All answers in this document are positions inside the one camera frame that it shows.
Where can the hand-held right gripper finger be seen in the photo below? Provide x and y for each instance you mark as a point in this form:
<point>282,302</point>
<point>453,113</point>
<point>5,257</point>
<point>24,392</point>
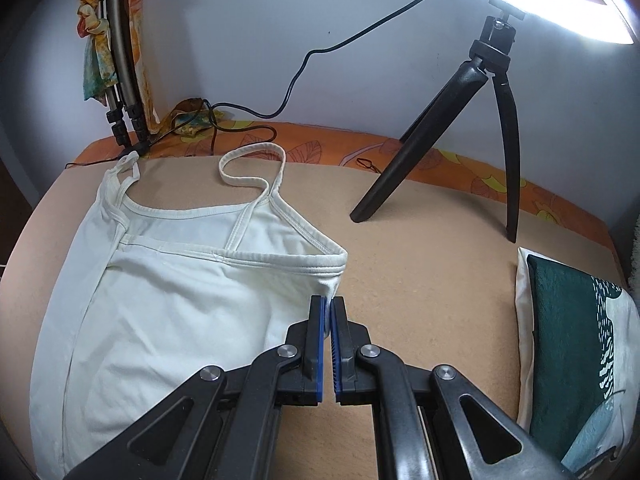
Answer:
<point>324,332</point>
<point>335,332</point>

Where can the white camisole top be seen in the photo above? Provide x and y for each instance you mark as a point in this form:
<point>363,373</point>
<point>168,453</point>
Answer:
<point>165,280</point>

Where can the beige mat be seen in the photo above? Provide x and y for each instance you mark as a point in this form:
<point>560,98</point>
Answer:
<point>430,280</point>

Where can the orange leaf print bedsheet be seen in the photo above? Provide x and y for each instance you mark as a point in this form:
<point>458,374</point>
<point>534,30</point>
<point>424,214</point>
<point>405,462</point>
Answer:
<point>450,165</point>

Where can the white and green printed pillow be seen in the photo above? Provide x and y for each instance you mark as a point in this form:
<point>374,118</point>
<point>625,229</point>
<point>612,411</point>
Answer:
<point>575,350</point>

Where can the black mini tripod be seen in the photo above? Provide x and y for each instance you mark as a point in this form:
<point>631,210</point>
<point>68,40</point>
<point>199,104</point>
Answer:
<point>492,80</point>

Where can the folded black tripod stand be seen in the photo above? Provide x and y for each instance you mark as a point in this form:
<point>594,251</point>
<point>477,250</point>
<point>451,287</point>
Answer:
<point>117,60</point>

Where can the floral patterned cloth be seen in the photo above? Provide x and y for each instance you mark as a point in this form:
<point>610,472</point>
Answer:
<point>97,45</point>

